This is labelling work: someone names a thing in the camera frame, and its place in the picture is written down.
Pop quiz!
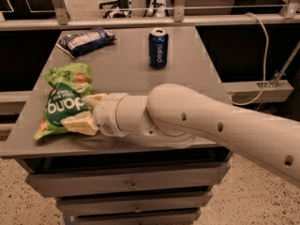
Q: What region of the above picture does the black office chair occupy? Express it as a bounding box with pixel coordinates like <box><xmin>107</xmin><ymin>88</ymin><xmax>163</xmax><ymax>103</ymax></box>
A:
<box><xmin>98</xmin><ymin>0</ymin><xmax>131</xmax><ymax>18</ymax></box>

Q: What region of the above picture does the white cable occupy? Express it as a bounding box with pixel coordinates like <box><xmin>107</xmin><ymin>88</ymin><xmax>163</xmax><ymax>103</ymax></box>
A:
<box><xmin>230</xmin><ymin>11</ymin><xmax>270</xmax><ymax>107</ymax></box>

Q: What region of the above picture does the grey drawer cabinet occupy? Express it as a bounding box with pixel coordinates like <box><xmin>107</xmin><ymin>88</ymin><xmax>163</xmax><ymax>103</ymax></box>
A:
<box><xmin>1</xmin><ymin>26</ymin><xmax>232</xmax><ymax>225</ymax></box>

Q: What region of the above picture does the green rice chip bag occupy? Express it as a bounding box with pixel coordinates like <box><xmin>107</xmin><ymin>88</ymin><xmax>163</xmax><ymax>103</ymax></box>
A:
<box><xmin>34</xmin><ymin>63</ymin><xmax>92</xmax><ymax>141</ymax></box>

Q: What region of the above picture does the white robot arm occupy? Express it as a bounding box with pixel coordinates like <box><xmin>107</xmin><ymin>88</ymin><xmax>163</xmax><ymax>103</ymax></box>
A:
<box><xmin>61</xmin><ymin>83</ymin><xmax>300</xmax><ymax>187</ymax></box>

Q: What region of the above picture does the grey metal railing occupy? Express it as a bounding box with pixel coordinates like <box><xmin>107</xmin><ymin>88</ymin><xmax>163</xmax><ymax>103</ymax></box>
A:
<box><xmin>0</xmin><ymin>0</ymin><xmax>300</xmax><ymax>31</ymax></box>

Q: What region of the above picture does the blue chip bag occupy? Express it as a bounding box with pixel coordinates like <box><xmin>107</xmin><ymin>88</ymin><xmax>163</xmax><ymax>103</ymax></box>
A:
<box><xmin>56</xmin><ymin>27</ymin><xmax>117</xmax><ymax>59</ymax></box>

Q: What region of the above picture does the blue pepsi can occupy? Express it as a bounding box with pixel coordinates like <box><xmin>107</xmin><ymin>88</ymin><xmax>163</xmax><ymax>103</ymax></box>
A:
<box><xmin>148</xmin><ymin>28</ymin><xmax>169</xmax><ymax>69</ymax></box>

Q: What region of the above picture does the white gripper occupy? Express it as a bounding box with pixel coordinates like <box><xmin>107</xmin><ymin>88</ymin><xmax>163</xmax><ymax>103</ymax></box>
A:
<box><xmin>61</xmin><ymin>93</ymin><xmax>128</xmax><ymax>137</ymax></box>

